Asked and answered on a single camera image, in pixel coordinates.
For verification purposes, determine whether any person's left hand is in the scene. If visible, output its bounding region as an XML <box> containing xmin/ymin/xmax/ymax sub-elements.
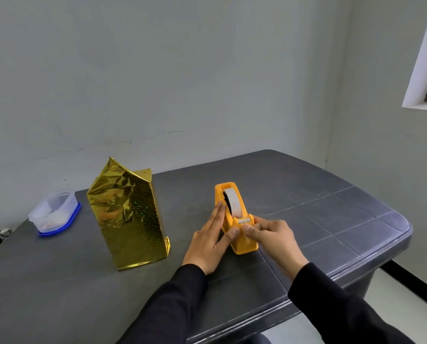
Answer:
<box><xmin>182</xmin><ymin>201</ymin><xmax>241</xmax><ymax>276</ymax></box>

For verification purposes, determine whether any person's right hand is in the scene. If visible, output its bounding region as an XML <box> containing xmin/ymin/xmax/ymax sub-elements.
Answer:
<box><xmin>242</xmin><ymin>216</ymin><xmax>309</xmax><ymax>282</ymax></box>

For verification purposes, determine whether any yellow tape dispenser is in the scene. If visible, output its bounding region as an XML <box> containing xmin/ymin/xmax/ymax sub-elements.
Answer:
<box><xmin>214</xmin><ymin>182</ymin><xmax>259</xmax><ymax>255</ymax></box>

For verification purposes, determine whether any person's right forearm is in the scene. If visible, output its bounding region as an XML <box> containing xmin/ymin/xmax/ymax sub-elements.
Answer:
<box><xmin>287</xmin><ymin>262</ymin><xmax>415</xmax><ymax>344</ymax></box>

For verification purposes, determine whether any person's left forearm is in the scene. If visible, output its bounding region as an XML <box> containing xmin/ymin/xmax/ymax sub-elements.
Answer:
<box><xmin>116</xmin><ymin>263</ymin><xmax>208</xmax><ymax>344</ymax></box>

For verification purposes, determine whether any white tape roll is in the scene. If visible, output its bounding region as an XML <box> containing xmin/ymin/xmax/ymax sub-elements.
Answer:
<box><xmin>223</xmin><ymin>188</ymin><xmax>240</xmax><ymax>218</ymax></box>

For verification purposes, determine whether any gold foil wrapped box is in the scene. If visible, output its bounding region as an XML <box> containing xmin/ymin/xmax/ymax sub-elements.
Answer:
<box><xmin>86</xmin><ymin>157</ymin><xmax>171</xmax><ymax>271</ymax></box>

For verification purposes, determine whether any clear plastic container blue lid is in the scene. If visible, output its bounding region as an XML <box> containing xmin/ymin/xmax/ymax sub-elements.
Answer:
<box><xmin>28</xmin><ymin>189</ymin><xmax>81</xmax><ymax>237</ymax></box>

